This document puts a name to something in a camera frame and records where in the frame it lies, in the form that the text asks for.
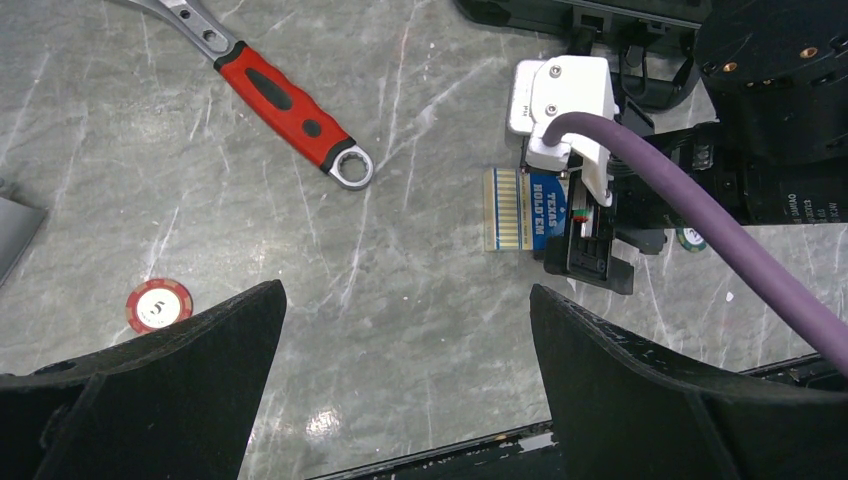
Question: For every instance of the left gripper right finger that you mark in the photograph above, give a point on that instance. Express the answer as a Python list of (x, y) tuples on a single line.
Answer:
[(625, 407)]

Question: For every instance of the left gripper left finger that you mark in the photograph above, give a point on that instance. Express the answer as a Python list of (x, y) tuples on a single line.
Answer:
[(177, 403)]

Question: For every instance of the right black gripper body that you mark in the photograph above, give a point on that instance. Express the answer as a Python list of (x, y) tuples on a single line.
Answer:
[(574, 236)]

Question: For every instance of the green 20 poker chip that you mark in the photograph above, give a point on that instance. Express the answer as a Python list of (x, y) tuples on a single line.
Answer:
[(690, 240)]

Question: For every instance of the blue Texas Hold'em card deck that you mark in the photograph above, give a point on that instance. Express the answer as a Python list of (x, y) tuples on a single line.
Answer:
[(522, 211)]

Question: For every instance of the black poker set case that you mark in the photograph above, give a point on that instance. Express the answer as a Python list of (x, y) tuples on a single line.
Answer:
[(631, 29)]

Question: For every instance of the red 5 poker chip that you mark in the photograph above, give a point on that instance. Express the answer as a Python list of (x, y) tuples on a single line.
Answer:
[(156, 304)]

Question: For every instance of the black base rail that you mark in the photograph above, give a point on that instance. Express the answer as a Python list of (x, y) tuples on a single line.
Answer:
[(529, 452)]

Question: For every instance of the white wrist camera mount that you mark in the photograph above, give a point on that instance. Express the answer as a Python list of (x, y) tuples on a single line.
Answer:
[(546, 89)]

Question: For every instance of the red-handled adjustable wrench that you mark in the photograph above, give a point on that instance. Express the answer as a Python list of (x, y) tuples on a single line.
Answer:
[(286, 108)]

